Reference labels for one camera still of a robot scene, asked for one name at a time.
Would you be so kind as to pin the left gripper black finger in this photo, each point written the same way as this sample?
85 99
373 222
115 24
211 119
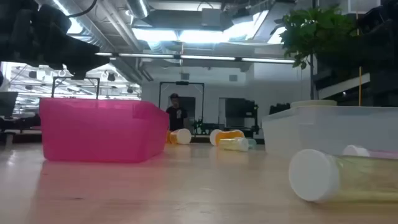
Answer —
90 57
77 72

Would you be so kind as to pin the orange pill bottle white cap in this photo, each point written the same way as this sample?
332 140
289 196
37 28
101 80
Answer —
230 135
183 137

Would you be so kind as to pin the purple pill bottle white cap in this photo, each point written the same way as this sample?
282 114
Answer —
356 151

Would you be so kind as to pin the yellow pill bottle white cap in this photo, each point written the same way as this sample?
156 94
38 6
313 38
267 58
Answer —
314 175
233 144

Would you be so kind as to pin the teal pill bottle white cap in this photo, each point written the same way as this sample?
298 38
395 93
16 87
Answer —
252 143

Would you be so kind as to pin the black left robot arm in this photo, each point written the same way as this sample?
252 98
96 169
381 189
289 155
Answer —
9 31

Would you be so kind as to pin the black background robot arm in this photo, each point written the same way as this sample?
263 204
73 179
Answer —
200 127

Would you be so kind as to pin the pink translucent plastic bin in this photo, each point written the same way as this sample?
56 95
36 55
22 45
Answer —
102 130

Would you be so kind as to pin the clear plastic bin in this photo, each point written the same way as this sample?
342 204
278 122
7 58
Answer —
326 130

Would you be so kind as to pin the green leafy plant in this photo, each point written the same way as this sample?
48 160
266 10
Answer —
311 28

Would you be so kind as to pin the black monitor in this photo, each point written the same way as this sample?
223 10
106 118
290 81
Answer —
7 104

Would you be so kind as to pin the white-edged black shelf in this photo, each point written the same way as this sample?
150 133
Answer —
342 85

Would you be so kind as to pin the person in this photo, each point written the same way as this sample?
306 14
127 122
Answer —
176 116

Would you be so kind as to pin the long ceiling light bar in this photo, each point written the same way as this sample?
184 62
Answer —
205 58

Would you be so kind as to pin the grey ceiling unit box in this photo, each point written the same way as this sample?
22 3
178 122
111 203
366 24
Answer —
211 17

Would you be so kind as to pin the black background equipment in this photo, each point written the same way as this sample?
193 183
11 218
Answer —
280 109

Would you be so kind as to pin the black equipment rack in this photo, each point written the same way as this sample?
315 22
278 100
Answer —
239 109

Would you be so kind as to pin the silver ventilation duct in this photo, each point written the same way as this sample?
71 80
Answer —
138 7

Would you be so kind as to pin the black rectangular station frame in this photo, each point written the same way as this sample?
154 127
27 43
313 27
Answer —
182 83

